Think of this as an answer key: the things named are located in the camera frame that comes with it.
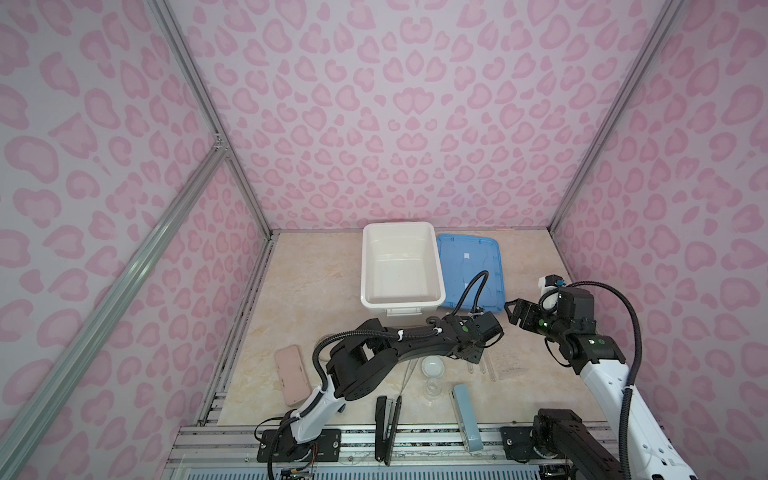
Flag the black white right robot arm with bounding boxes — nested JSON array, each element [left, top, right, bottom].
[[504, 281, 697, 479]]

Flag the white plastic storage bin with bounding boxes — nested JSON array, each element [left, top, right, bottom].
[[360, 222, 446, 317]]

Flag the small clear glass beaker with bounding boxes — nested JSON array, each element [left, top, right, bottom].
[[424, 378, 443, 403]]

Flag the light blue rectangular case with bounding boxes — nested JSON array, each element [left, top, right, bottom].
[[450, 384, 484, 453]]

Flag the metal tweezers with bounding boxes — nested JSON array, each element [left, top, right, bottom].
[[398, 359, 418, 396]]

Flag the pink glasses case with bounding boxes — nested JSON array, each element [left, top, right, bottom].
[[274, 344, 312, 407]]

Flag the clear glass watch dish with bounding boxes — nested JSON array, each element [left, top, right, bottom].
[[421, 355, 445, 379]]

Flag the blue plastic bin lid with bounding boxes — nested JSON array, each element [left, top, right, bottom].
[[437, 234, 506, 313]]

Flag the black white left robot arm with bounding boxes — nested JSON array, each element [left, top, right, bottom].
[[258, 312, 504, 463]]

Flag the aluminium front rail base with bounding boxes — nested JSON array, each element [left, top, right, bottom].
[[161, 422, 625, 480]]

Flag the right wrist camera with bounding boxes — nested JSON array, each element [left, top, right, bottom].
[[538, 274, 566, 303]]

